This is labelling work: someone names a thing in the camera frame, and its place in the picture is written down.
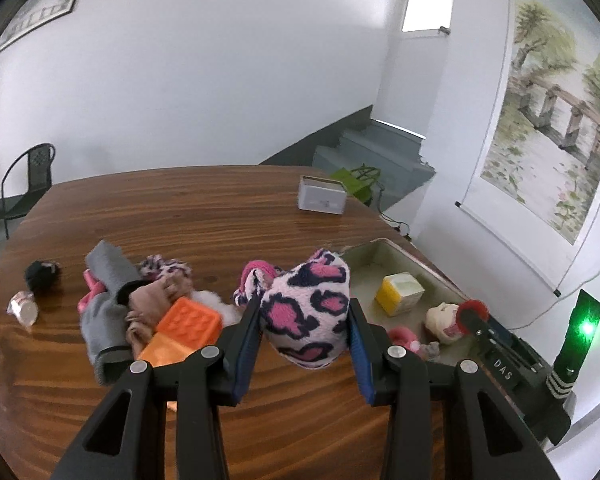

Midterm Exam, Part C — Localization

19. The grey staircase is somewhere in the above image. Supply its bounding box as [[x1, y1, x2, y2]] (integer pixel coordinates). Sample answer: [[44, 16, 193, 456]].
[[259, 105, 437, 212]]

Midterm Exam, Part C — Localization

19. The orange studded block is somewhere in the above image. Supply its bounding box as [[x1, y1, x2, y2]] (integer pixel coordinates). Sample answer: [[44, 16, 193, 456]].
[[137, 296, 225, 367]]

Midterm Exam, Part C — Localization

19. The yellow and white cube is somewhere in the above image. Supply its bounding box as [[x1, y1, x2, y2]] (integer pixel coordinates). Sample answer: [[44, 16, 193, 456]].
[[374, 272, 426, 317]]

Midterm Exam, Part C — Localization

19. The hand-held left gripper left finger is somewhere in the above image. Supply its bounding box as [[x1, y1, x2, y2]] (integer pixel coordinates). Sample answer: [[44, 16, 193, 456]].
[[52, 296, 265, 480]]

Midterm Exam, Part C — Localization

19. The beige sock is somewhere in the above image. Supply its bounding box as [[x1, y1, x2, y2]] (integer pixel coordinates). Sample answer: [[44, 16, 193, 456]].
[[125, 274, 194, 358]]

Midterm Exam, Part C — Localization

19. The cream plush toy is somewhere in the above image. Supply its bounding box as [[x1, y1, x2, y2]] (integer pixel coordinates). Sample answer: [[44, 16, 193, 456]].
[[426, 302, 465, 346]]

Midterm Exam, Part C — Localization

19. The green bag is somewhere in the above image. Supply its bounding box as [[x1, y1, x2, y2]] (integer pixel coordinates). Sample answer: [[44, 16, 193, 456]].
[[330, 163, 382, 207]]

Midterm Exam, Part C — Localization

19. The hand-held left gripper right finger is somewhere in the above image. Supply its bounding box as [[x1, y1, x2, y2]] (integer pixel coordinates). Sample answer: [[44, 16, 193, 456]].
[[347, 297, 563, 480]]

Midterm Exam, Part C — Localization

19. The red fluffy ball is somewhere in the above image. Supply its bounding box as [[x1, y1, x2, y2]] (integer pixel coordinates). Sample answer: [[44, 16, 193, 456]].
[[455, 299, 490, 338]]

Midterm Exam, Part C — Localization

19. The small pink-white wrapped packet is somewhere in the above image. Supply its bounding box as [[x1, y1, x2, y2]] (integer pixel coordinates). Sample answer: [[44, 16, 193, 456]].
[[7, 291, 40, 332]]

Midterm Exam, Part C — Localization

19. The wooden desktop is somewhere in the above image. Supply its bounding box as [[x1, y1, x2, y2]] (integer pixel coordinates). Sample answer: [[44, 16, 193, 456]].
[[0, 165, 531, 480]]

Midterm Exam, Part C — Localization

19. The pink leopard print fuzzy sock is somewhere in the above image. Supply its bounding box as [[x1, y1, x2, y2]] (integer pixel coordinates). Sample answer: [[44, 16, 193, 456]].
[[260, 248, 352, 370]]

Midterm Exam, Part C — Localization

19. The black cable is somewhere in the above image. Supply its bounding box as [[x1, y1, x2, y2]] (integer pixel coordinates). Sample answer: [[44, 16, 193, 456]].
[[371, 184, 415, 242]]

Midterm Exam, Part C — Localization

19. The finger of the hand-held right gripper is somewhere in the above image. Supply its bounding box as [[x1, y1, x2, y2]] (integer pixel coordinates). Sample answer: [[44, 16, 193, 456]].
[[457, 305, 518, 363]]

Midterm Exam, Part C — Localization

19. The black metal chair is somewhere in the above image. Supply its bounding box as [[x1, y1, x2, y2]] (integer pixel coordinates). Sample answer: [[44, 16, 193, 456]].
[[0, 143, 57, 241]]

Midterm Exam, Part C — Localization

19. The grey fabric glove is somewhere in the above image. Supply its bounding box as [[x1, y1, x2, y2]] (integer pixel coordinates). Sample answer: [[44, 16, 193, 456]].
[[80, 240, 147, 387]]

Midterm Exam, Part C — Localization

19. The framed wall picture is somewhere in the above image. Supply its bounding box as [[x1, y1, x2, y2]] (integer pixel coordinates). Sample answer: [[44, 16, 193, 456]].
[[0, 0, 92, 56]]

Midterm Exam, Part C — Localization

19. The white rectangular box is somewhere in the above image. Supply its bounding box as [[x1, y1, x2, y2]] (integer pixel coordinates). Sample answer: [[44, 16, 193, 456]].
[[298, 175, 348, 217]]

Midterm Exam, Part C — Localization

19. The small leopard print fuzzy sock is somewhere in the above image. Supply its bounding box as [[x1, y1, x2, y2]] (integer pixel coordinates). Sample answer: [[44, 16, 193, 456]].
[[139, 255, 194, 282]]

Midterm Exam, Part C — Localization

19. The leopard sock with pink cuff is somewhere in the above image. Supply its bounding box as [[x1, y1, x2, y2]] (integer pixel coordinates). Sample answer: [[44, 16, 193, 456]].
[[232, 260, 287, 309]]

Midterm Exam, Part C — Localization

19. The black rolled sock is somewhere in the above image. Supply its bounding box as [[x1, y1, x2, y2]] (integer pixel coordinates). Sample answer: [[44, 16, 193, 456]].
[[24, 260, 62, 296]]

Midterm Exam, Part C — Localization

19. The white fluffy item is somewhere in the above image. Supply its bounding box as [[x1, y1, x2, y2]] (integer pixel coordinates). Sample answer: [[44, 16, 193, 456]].
[[192, 289, 244, 329]]

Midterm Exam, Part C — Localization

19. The pink fluffy item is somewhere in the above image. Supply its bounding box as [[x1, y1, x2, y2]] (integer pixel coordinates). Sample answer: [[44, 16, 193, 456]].
[[388, 326, 422, 357]]

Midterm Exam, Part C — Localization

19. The landscape painting wall scroll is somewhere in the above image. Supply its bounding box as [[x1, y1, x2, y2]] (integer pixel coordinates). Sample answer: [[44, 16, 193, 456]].
[[455, 0, 600, 298]]

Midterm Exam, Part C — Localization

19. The metal tray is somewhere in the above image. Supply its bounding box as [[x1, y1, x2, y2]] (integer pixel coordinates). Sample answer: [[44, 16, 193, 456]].
[[340, 238, 553, 378]]

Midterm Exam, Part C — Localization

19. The white cable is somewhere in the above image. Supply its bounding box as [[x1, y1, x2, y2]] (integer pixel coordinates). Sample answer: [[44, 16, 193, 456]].
[[509, 257, 600, 332]]

